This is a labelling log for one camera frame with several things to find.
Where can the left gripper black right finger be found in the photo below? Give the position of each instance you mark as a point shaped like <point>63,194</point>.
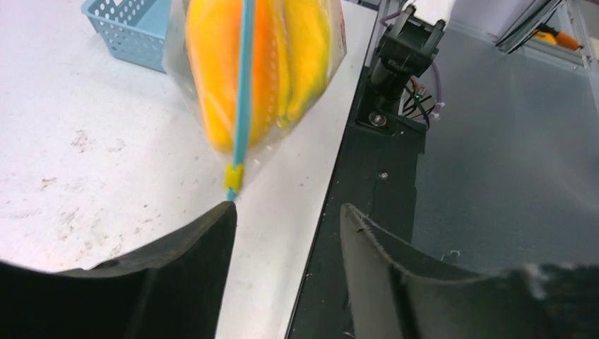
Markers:
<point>396,291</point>

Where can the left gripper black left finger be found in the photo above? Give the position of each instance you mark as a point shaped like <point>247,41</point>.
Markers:
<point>170,288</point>

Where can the clear zip top bag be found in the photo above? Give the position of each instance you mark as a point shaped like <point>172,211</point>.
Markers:
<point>250,70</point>

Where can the orange carrot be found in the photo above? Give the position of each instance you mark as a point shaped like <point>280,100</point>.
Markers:
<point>213,32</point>

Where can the yellow banana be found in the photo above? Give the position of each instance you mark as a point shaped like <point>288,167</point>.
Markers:
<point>308,42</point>

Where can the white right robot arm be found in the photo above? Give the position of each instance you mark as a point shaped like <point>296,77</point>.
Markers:
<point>407,48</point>

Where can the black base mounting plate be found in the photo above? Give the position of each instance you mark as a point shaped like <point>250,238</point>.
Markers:
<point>374,175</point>

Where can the light blue plastic basket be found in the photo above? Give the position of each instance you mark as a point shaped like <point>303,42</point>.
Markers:
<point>133,30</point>

